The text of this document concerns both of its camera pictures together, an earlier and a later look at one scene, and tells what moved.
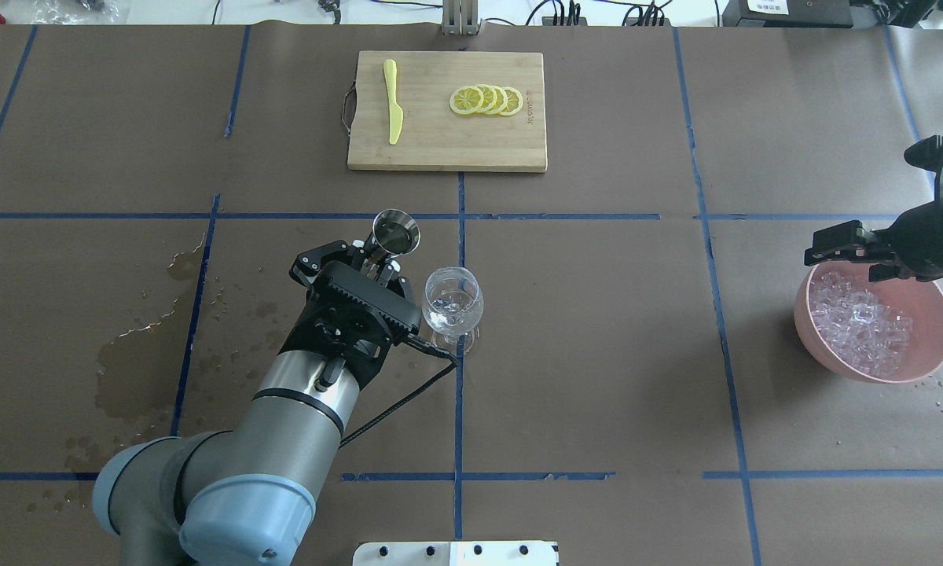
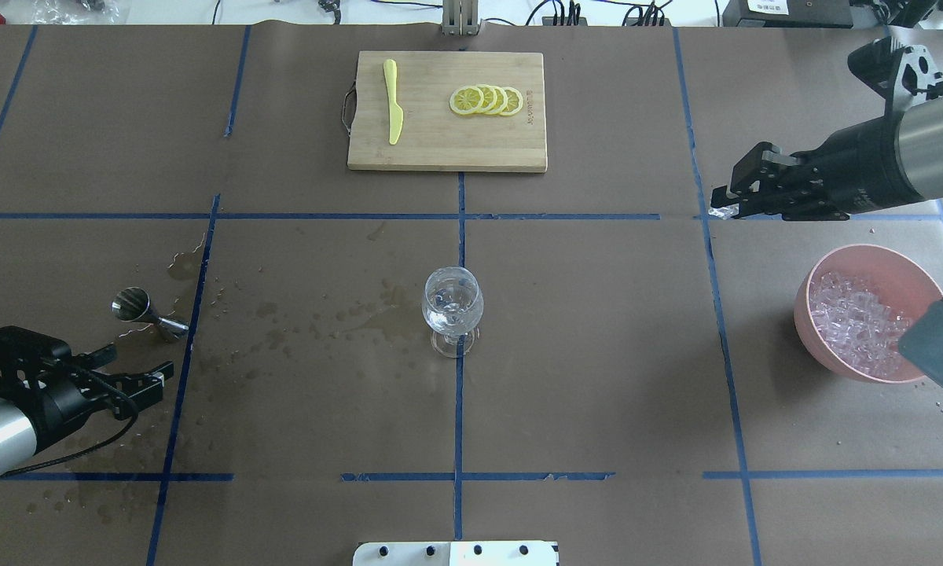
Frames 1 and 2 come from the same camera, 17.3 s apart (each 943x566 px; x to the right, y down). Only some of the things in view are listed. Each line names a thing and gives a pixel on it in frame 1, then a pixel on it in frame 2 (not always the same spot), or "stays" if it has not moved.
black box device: (787, 13) stays
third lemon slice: (502, 101) stays
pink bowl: (893, 331) stays
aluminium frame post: (460, 17) stays
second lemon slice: (489, 99) stays
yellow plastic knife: (396, 113) stays
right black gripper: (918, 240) → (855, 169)
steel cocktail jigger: (394, 233) → (132, 304)
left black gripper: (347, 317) → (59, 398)
